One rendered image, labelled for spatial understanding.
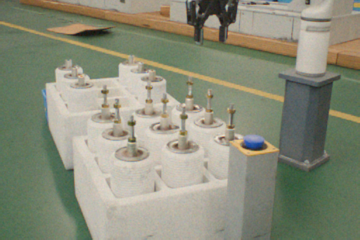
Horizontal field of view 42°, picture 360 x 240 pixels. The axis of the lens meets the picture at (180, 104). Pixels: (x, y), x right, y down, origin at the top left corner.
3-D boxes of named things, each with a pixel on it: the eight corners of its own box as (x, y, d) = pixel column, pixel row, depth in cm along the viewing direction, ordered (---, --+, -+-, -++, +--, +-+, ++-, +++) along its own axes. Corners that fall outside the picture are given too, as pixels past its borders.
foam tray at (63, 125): (144, 116, 195) (144, 74, 190) (180, 153, 161) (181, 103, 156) (48, 127, 181) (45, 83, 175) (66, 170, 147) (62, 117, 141)
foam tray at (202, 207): (200, 173, 147) (202, 120, 141) (266, 243, 113) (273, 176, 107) (75, 195, 133) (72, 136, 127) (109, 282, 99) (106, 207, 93)
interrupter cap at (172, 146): (201, 143, 108) (202, 140, 107) (197, 156, 100) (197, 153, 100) (169, 140, 109) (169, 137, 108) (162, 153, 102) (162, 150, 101)
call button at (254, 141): (256, 142, 93) (257, 132, 92) (268, 150, 89) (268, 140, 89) (239, 145, 91) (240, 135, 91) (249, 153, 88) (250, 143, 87)
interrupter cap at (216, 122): (212, 131, 114) (212, 129, 114) (187, 124, 119) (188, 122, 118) (228, 123, 120) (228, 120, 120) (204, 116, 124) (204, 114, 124)
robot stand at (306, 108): (292, 146, 169) (301, 65, 159) (330, 159, 159) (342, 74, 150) (269, 158, 159) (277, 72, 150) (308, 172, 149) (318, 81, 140)
